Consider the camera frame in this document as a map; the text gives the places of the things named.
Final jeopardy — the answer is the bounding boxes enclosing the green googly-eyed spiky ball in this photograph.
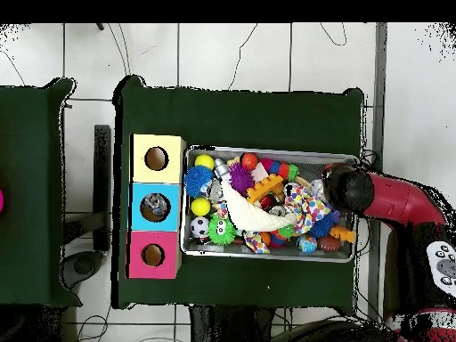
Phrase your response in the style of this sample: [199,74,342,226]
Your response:
[208,212,240,247]

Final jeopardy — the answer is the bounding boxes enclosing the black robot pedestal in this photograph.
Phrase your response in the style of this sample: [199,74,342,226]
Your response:
[188,305,279,342]

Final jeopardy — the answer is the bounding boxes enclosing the small soccer ball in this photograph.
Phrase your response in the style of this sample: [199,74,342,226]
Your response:
[189,215,211,238]

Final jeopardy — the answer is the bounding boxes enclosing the orange toy building block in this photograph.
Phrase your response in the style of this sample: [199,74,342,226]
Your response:
[247,174,285,206]

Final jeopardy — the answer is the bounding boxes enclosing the wooden box with three holes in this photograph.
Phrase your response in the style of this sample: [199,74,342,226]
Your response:
[127,133,188,281]

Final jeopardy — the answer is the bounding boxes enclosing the dark green table cloth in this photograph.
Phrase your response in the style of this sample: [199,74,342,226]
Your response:
[112,74,366,314]
[0,77,83,309]

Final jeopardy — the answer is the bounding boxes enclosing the orange ball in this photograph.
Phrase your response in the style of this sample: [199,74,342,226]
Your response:
[240,151,259,171]

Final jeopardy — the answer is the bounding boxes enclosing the purple spiky ball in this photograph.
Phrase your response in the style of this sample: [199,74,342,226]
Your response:
[229,165,257,198]

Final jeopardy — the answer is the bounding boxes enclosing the yellow ball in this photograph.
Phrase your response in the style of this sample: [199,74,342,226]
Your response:
[191,196,213,217]
[194,152,215,170]

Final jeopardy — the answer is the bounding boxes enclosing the large blue spiky ball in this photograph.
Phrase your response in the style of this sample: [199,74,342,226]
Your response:
[184,164,216,199]

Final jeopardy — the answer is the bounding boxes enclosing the colourful patterned cloth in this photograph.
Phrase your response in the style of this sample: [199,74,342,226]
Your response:
[284,183,333,235]

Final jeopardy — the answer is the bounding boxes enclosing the shallow clear mesh bin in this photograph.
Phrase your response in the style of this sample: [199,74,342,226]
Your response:
[181,145,361,264]

